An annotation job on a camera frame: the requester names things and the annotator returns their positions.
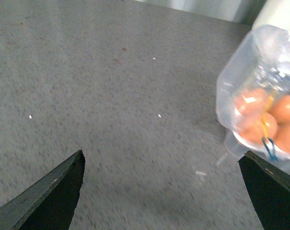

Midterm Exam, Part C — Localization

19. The clear plastic egg box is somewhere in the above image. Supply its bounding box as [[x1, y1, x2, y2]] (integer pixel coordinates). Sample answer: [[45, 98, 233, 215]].
[[216, 25, 290, 172]]

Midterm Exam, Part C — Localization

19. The brown egg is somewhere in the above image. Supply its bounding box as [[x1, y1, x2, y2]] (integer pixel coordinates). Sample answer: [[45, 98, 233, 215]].
[[273, 123, 290, 153], [234, 88, 269, 117], [268, 95, 290, 125], [238, 115, 264, 144]]

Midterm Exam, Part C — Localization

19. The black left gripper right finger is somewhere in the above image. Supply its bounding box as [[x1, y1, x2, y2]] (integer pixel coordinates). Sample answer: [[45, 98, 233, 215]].
[[238, 150, 290, 230]]

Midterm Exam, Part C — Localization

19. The yellow rubber band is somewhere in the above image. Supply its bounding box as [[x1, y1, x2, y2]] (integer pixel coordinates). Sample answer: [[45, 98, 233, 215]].
[[261, 91, 278, 142]]

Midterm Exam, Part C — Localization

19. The blue rubber band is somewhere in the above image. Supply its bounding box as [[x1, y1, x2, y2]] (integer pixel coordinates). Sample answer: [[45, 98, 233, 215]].
[[262, 137, 279, 161]]

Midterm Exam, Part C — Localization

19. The white Joyoung blender appliance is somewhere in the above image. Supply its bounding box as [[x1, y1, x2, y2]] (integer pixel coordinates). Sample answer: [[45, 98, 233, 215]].
[[252, 0, 290, 35]]

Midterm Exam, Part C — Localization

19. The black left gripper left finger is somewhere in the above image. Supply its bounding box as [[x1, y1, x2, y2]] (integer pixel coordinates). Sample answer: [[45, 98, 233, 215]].
[[0, 150, 85, 230]]

